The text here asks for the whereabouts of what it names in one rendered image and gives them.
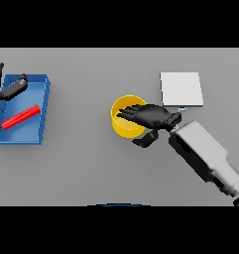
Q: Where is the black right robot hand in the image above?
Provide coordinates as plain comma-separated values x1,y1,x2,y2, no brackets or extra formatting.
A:
116,103,182,149

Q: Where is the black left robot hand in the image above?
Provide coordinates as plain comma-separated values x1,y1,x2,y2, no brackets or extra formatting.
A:
0,62,29,113

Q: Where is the red beaker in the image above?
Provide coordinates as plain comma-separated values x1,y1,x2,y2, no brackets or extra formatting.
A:
1,104,42,130

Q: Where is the yellow bowl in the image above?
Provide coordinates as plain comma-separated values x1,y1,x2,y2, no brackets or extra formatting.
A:
110,94,149,139

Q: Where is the pale square measuring scale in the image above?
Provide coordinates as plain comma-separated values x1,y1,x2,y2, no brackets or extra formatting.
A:
159,71,204,108

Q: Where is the blue tray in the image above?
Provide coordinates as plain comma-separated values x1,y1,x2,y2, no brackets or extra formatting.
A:
0,73,52,146

